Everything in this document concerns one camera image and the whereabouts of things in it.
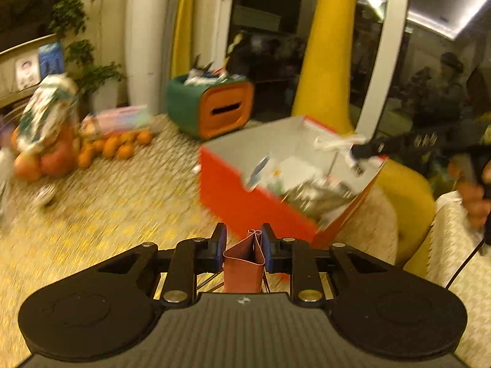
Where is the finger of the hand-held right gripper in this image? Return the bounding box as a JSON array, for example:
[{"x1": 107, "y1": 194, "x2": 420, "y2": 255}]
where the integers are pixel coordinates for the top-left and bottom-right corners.
[{"x1": 350, "y1": 132, "x2": 443, "y2": 160}]

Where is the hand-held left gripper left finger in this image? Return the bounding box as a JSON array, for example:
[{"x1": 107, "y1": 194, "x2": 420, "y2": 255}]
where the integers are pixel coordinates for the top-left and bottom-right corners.
[{"x1": 98, "y1": 222, "x2": 228, "y2": 308}]

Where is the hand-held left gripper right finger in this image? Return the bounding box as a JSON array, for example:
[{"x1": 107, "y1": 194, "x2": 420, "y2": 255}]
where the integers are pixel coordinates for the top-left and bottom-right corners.
[{"x1": 261, "y1": 222, "x2": 390, "y2": 309}]

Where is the red pouch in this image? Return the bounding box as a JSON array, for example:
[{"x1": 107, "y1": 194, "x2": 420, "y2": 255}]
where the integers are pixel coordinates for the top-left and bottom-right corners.
[{"x1": 195, "y1": 229, "x2": 268, "y2": 295}]

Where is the orange and white cardboard box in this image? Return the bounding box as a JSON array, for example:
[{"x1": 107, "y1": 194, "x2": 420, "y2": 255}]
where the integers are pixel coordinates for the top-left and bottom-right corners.
[{"x1": 199, "y1": 114, "x2": 389, "y2": 251}]

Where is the person's right hand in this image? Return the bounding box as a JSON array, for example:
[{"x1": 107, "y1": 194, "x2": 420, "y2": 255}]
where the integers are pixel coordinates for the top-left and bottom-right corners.
[{"x1": 447, "y1": 159, "x2": 491, "y2": 230}]

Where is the silver foil bag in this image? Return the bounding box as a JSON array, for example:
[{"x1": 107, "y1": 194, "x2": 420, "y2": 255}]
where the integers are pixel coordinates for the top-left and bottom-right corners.
[{"x1": 281, "y1": 178, "x2": 358, "y2": 220}]

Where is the white and blue printed packet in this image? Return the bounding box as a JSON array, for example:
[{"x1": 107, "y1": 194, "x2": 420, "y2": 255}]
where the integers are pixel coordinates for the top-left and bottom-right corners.
[{"x1": 242, "y1": 155, "x2": 271, "y2": 193}]

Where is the white paper sheet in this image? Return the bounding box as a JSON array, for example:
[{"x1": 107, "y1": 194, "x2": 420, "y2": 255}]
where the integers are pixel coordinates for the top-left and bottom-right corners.
[{"x1": 269, "y1": 156, "x2": 327, "y2": 190}]

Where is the cream patterned cloth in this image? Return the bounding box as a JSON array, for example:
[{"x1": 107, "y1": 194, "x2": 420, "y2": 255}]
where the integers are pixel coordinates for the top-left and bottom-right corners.
[{"x1": 425, "y1": 189, "x2": 491, "y2": 368}]

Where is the yellow chair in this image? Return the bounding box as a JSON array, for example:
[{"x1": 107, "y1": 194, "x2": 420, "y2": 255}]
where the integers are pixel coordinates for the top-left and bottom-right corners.
[{"x1": 291, "y1": 0, "x2": 437, "y2": 274}]

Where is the green and orange desk organizer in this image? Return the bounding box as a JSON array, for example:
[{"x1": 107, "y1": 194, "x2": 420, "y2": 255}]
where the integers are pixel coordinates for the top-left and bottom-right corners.
[{"x1": 166, "y1": 72, "x2": 256, "y2": 142}]

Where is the pile of tangerines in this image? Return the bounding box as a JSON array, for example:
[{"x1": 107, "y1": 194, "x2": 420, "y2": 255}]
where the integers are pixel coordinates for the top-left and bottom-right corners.
[{"x1": 76, "y1": 128, "x2": 153, "y2": 170}]

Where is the black calligraphy brush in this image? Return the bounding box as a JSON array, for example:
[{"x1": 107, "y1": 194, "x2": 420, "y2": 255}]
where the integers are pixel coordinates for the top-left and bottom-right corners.
[{"x1": 226, "y1": 32, "x2": 246, "y2": 70}]

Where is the potted green plant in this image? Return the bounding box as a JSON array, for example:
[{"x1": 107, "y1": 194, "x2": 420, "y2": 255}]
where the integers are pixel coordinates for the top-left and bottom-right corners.
[{"x1": 49, "y1": 0, "x2": 128, "y2": 114}]

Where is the green and white printed bag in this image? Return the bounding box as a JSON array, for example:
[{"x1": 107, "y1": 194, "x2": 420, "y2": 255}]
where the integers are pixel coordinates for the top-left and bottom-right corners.
[{"x1": 17, "y1": 74, "x2": 79, "y2": 155}]

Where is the white curtain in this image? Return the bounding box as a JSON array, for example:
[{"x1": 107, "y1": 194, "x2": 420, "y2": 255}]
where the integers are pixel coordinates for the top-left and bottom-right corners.
[{"x1": 124, "y1": 0, "x2": 172, "y2": 116}]

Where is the narrow yellow curtain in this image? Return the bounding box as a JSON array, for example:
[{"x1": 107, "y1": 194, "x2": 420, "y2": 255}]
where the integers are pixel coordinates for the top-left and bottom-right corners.
[{"x1": 170, "y1": 0, "x2": 197, "y2": 82}]

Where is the blue framed picture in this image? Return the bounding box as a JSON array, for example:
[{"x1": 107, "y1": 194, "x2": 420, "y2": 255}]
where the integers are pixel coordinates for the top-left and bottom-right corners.
[{"x1": 37, "y1": 41, "x2": 64, "y2": 78}]

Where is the wooden cabinet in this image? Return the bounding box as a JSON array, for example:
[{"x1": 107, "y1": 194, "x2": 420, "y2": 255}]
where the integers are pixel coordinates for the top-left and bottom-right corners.
[{"x1": 0, "y1": 33, "x2": 67, "y2": 123}]

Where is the white window frame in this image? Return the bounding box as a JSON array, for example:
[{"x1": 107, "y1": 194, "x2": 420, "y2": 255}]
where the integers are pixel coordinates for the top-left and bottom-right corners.
[{"x1": 354, "y1": 0, "x2": 414, "y2": 139}]

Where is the black cable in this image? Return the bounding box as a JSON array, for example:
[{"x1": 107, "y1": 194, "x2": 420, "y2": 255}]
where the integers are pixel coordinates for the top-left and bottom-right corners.
[{"x1": 444, "y1": 198, "x2": 491, "y2": 290}]

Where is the portrait photo frame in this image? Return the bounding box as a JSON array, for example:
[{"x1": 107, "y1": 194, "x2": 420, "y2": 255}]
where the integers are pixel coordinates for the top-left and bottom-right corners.
[{"x1": 15, "y1": 56, "x2": 41, "y2": 90}]

